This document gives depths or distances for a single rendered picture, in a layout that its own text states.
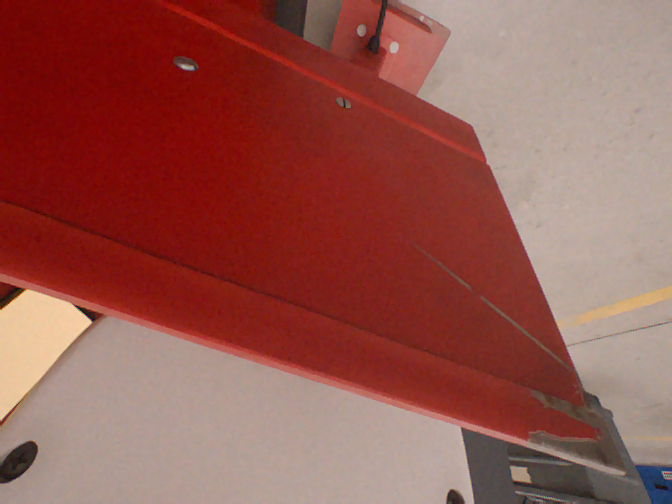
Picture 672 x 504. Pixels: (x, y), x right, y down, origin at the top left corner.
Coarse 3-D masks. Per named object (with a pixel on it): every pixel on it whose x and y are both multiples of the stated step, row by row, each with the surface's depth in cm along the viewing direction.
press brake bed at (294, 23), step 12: (228, 0) 31; (240, 0) 33; (252, 0) 36; (264, 0) 40; (276, 0) 52; (288, 0) 56; (300, 0) 56; (252, 12) 37; (264, 12) 42; (276, 12) 58; (288, 12) 57; (300, 12) 57; (276, 24) 60; (288, 24) 59; (300, 24) 59; (300, 36) 62
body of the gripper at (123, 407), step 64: (64, 384) 5; (128, 384) 5; (192, 384) 5; (256, 384) 5; (320, 384) 6; (0, 448) 4; (64, 448) 4; (128, 448) 4; (192, 448) 4; (256, 448) 5; (320, 448) 5; (384, 448) 5; (448, 448) 6
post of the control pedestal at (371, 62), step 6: (366, 42) 51; (360, 48) 46; (354, 54) 43; (360, 54) 44; (366, 54) 45; (372, 54) 47; (378, 54) 49; (384, 54) 51; (354, 60) 40; (360, 60) 41; (366, 60) 43; (372, 60) 44; (378, 60) 46; (360, 66) 39; (366, 66) 40; (372, 66) 42; (378, 66) 43; (372, 72) 39; (378, 72) 41
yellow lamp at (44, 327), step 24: (0, 312) 8; (24, 312) 9; (48, 312) 10; (72, 312) 11; (0, 336) 8; (24, 336) 9; (48, 336) 10; (72, 336) 12; (0, 360) 9; (24, 360) 10; (48, 360) 11; (0, 384) 9; (24, 384) 10; (0, 408) 10
